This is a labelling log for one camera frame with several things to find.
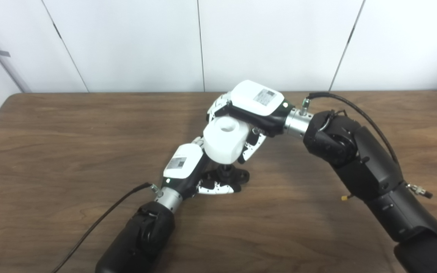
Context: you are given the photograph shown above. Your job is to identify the round white plastic piece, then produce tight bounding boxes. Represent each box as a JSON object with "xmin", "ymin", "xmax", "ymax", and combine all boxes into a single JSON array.
[{"xmin": 203, "ymin": 116, "xmax": 250, "ymax": 163}]

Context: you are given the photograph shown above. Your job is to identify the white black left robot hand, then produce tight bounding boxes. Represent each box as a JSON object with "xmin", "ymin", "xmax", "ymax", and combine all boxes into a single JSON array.
[{"xmin": 160, "ymin": 136, "xmax": 242, "ymax": 198}]

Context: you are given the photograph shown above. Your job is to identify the black flanged holder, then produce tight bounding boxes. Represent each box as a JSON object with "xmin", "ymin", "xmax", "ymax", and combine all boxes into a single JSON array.
[{"xmin": 203, "ymin": 164, "xmax": 250, "ymax": 190}]

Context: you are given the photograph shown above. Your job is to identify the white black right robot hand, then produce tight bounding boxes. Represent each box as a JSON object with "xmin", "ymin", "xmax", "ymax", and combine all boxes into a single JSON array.
[{"xmin": 206, "ymin": 80, "xmax": 295, "ymax": 164}]

